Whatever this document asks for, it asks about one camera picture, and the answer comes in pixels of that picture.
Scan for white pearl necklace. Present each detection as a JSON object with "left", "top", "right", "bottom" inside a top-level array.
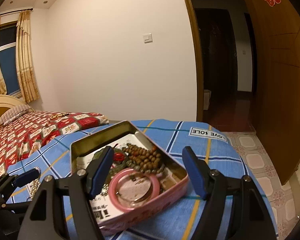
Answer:
[{"left": 28, "top": 177, "right": 42, "bottom": 201}]

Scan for pink jade bangle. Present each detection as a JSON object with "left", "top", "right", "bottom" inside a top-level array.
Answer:
[{"left": 108, "top": 168, "right": 160, "bottom": 213}]

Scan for green jade bangle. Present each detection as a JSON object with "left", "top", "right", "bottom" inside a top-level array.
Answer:
[{"left": 92, "top": 148, "right": 128, "bottom": 178}]

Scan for red knot tassel charm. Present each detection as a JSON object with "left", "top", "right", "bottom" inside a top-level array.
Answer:
[{"left": 113, "top": 144, "right": 126, "bottom": 163}]

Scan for silver bangle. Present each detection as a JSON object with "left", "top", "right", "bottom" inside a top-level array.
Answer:
[{"left": 116, "top": 176, "right": 153, "bottom": 204}]

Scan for pink metal tin box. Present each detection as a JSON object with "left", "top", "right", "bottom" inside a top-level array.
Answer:
[{"left": 70, "top": 120, "right": 189, "bottom": 236}]

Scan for brown wooden bead mala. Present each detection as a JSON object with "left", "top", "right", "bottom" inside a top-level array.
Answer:
[{"left": 121, "top": 143, "right": 165, "bottom": 174}]

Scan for printed paper leaflet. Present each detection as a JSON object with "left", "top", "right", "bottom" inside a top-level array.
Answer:
[{"left": 90, "top": 132, "right": 187, "bottom": 233}]

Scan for red patterned bed quilt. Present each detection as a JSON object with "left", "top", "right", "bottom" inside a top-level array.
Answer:
[{"left": 0, "top": 111, "right": 109, "bottom": 176}]

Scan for striped pillow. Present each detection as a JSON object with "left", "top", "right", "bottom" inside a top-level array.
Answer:
[{"left": 0, "top": 104, "right": 33, "bottom": 126}]

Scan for blue plaid blanket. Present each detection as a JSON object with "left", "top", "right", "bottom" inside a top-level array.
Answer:
[{"left": 6, "top": 119, "right": 280, "bottom": 240}]

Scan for beads on bed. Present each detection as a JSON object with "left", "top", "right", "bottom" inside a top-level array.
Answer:
[{"left": 50, "top": 113, "right": 69, "bottom": 120}]

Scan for cream wooden headboard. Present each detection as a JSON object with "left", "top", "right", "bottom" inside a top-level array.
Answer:
[{"left": 0, "top": 94, "right": 26, "bottom": 133}]

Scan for beige curtain right panel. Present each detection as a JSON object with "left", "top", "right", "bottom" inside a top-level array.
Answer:
[{"left": 15, "top": 10, "right": 40, "bottom": 103}]

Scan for black curtain rod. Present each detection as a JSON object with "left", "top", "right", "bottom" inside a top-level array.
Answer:
[{"left": 0, "top": 8, "right": 33, "bottom": 16}]

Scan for brown wooden door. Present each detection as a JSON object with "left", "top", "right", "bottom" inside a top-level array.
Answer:
[{"left": 245, "top": 0, "right": 300, "bottom": 183}]

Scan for brown door frame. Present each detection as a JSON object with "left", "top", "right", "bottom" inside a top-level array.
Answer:
[{"left": 184, "top": 0, "right": 204, "bottom": 122}]

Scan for window with white frame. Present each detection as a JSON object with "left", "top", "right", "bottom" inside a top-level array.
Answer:
[{"left": 0, "top": 22, "right": 22, "bottom": 98}]

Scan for white wall light switch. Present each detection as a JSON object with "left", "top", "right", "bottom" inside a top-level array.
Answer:
[{"left": 143, "top": 33, "right": 153, "bottom": 43}]

